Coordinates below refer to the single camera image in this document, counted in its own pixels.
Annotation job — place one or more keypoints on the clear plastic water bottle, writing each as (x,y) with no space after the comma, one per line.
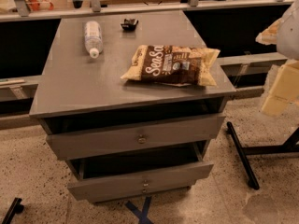
(93,38)

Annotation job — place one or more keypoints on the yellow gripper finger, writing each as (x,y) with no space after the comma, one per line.
(269,35)
(284,88)

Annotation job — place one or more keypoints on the grey drawer cabinet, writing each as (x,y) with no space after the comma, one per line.
(78,93)

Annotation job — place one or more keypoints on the brown sea salt chip bag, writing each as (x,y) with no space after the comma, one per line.
(173,65)

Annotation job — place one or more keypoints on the upper grey drawer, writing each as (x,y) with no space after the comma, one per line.
(167,132)

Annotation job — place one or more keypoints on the black metal stand base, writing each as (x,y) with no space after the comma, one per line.
(291,145)

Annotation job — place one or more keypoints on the metal railing frame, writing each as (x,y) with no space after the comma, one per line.
(24,10)

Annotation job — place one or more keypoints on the dark rxbar chocolate wrapper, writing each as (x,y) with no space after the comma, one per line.
(129,24)

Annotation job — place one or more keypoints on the grey drawer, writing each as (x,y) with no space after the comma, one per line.
(103,189)
(167,132)

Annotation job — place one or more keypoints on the lower grey drawer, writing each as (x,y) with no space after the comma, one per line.
(103,189)

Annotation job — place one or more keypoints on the black stand foot left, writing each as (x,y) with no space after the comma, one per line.
(16,208)

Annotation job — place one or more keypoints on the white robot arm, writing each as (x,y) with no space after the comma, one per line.
(284,34)

